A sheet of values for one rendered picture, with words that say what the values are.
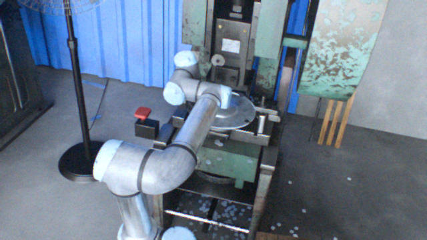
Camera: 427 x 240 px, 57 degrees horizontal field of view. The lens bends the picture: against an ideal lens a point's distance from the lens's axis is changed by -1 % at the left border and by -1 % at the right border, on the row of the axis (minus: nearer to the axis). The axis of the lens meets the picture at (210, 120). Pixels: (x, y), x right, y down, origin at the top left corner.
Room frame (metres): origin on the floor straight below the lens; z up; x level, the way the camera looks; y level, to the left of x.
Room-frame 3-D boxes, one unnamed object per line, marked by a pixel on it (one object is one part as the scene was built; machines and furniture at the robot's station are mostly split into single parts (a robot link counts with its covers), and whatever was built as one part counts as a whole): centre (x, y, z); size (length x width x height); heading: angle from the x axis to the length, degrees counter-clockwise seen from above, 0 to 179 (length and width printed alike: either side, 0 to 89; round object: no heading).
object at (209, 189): (1.57, -0.08, 0.31); 0.43 x 0.42 x 0.01; 78
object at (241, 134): (1.56, -0.07, 0.68); 0.45 x 0.30 x 0.06; 78
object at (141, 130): (1.40, 0.28, 0.62); 0.10 x 0.06 x 0.20; 78
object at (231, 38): (1.52, -0.06, 1.04); 0.17 x 0.15 x 0.30; 168
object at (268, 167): (1.64, -0.36, 0.45); 0.92 x 0.12 x 0.90; 168
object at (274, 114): (1.53, -0.24, 0.76); 0.17 x 0.06 x 0.10; 78
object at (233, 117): (1.44, -0.05, 0.78); 0.29 x 0.29 x 0.01
